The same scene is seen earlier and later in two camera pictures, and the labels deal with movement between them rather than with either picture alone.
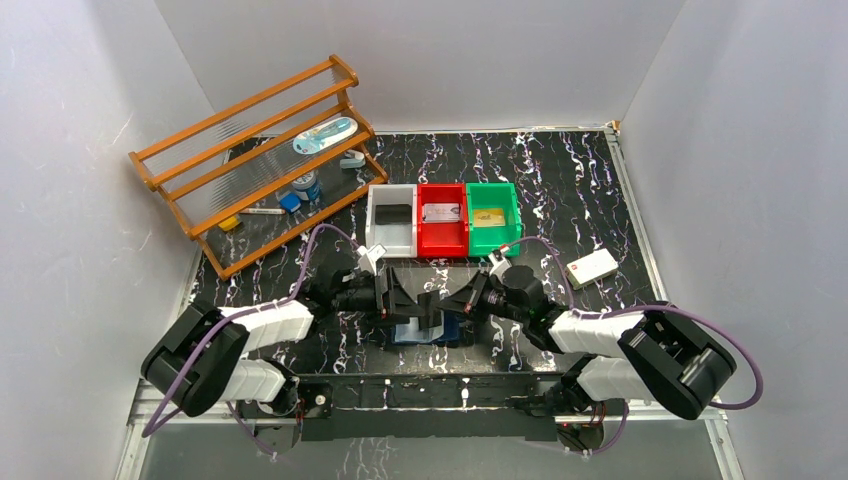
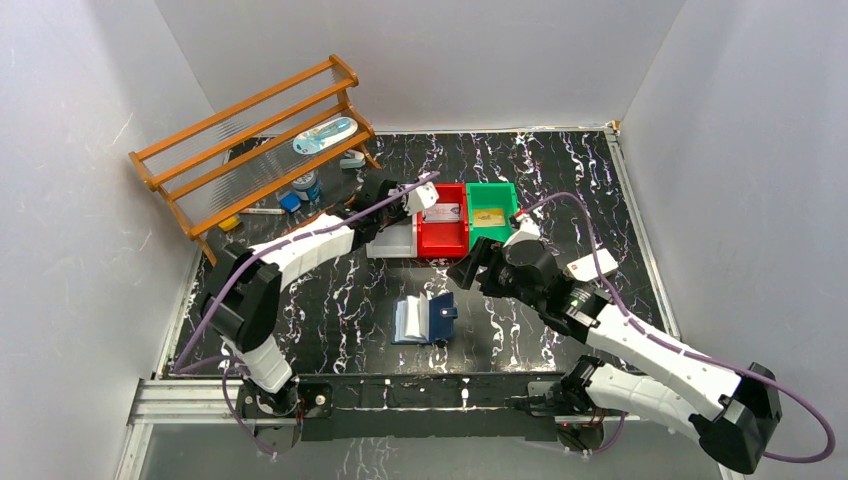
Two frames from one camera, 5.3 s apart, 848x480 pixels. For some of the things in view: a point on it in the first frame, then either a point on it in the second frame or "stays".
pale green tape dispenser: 352,159 stays
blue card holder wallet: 444,325 stays
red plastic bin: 443,239 stays
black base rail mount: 433,407 stays
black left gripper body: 384,295 → 400,206
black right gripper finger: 468,298 → 464,271
